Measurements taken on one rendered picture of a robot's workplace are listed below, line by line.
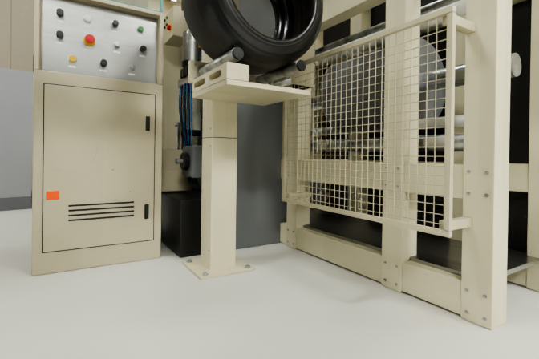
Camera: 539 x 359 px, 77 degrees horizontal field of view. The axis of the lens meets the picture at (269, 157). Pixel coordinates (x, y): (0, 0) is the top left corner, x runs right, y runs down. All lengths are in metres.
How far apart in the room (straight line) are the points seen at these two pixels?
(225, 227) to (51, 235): 0.76
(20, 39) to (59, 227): 2.57
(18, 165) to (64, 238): 2.17
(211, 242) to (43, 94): 0.98
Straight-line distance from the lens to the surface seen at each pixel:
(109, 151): 1.78
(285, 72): 1.45
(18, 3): 4.15
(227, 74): 1.21
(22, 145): 3.91
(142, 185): 1.81
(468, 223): 1.29
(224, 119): 1.59
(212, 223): 1.59
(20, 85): 3.95
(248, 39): 1.27
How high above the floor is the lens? 0.54
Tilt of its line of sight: level
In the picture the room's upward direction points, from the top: 1 degrees clockwise
